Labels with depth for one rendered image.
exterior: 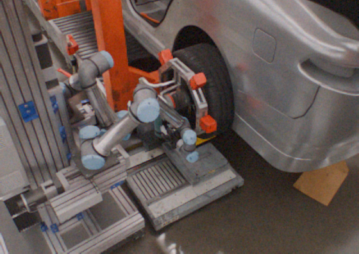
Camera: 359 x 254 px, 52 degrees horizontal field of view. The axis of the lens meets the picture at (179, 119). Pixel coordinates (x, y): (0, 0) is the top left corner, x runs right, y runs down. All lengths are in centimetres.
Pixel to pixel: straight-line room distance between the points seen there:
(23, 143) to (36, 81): 38
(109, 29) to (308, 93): 141
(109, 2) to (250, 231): 192
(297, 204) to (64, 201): 183
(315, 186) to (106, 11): 215
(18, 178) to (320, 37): 173
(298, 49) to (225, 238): 157
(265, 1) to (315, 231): 179
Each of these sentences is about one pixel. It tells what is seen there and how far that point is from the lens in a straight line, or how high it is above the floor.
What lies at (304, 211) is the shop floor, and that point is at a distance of 314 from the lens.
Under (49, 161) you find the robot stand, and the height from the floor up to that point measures 83.
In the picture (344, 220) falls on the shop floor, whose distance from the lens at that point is 319.
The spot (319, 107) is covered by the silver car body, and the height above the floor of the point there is 130.
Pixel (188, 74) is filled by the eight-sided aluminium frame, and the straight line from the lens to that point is 236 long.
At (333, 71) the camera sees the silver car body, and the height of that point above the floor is 143.
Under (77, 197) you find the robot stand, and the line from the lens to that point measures 221.
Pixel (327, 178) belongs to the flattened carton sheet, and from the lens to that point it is 341.
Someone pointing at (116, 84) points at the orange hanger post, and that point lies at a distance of 288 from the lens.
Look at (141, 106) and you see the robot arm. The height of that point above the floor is 131.
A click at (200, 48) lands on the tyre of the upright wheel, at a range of 254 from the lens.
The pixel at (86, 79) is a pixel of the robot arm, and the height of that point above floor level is 126.
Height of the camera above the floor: 244
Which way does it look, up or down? 41 degrees down
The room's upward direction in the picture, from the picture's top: straight up
